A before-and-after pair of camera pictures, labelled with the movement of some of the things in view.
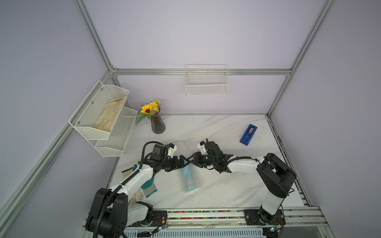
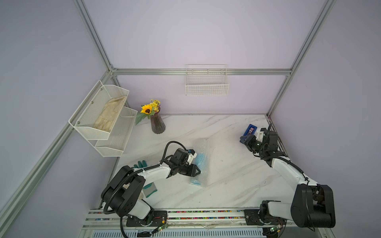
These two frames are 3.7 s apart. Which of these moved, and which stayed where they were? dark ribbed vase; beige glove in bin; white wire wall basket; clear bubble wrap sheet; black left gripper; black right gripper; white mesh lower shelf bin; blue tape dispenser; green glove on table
Moved: clear bubble wrap sheet; black right gripper; black left gripper
Stayed: blue tape dispenser; green glove on table; beige glove in bin; dark ribbed vase; white wire wall basket; white mesh lower shelf bin
